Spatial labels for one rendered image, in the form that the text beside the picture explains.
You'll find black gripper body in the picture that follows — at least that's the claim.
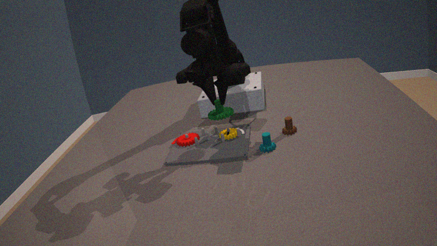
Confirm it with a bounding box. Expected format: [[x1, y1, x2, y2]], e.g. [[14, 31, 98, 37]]
[[176, 45, 251, 84]]

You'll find green gear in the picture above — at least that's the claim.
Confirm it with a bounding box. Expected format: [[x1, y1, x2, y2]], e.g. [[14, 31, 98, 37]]
[[208, 99, 234, 120]]

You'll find teal gear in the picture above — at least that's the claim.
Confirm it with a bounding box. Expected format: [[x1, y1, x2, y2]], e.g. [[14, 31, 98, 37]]
[[259, 132, 276, 153]]

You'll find brown gear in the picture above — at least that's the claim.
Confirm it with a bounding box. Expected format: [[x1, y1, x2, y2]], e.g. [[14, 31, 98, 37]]
[[282, 117, 297, 135]]

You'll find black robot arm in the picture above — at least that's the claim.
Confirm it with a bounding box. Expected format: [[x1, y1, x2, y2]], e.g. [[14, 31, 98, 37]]
[[180, 0, 245, 83]]

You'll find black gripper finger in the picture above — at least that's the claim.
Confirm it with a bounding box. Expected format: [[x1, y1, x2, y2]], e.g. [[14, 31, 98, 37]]
[[213, 79, 230, 105], [192, 76, 216, 105]]

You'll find red gear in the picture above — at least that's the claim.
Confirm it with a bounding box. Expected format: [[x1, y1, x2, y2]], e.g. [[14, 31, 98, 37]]
[[176, 133, 199, 146]]

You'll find yellow gear with black stripe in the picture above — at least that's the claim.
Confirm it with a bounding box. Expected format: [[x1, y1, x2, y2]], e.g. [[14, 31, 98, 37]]
[[219, 128, 237, 140]]

